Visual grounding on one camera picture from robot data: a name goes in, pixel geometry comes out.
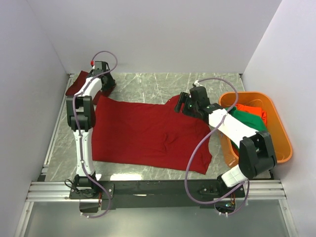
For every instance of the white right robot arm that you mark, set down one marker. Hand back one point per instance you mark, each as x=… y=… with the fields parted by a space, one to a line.
x=256 y=150

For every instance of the folded dark red shirt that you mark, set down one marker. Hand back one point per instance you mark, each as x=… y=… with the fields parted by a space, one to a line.
x=79 y=83

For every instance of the red t shirt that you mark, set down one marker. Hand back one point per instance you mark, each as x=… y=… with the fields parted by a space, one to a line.
x=145 y=134

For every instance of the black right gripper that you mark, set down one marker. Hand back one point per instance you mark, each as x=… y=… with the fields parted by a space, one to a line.
x=184 y=98

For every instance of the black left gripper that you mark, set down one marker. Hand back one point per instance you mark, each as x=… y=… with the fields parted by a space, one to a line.
x=111 y=84

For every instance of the aluminium frame rail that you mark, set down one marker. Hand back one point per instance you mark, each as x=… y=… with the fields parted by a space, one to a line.
x=42 y=191

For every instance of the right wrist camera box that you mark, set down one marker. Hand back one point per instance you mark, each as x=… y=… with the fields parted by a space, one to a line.
x=196 y=84

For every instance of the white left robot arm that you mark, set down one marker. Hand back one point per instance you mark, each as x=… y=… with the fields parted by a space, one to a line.
x=81 y=97

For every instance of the orange t shirt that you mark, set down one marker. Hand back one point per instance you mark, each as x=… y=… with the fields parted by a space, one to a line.
x=253 y=110

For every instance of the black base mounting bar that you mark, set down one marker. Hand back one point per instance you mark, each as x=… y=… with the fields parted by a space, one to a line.
x=151 y=194

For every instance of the orange plastic tub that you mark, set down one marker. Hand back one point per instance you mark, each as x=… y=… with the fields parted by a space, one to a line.
x=281 y=142

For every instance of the green t shirt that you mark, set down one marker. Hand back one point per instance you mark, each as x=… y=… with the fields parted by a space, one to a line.
x=247 y=121

